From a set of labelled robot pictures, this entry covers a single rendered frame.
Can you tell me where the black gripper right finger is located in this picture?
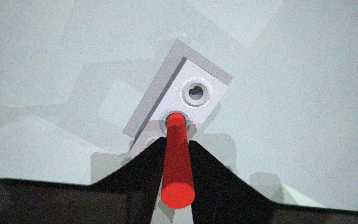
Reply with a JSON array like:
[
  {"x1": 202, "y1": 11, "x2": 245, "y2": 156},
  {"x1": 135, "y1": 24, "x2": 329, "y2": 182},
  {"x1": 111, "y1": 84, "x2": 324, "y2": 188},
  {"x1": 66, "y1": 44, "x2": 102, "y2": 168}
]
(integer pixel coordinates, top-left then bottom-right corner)
[{"x1": 188, "y1": 140, "x2": 358, "y2": 224}]

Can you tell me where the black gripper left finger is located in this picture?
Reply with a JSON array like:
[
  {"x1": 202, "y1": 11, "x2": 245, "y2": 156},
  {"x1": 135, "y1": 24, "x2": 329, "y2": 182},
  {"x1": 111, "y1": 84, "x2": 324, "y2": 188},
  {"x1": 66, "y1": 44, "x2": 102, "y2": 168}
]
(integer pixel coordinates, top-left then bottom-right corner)
[{"x1": 0, "y1": 137, "x2": 167, "y2": 224}]

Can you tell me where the red peg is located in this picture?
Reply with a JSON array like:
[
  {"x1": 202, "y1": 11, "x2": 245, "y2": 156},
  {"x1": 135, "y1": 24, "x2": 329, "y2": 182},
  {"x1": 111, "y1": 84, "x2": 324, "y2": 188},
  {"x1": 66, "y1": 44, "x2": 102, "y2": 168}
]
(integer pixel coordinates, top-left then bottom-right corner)
[{"x1": 161, "y1": 113, "x2": 195, "y2": 209}]

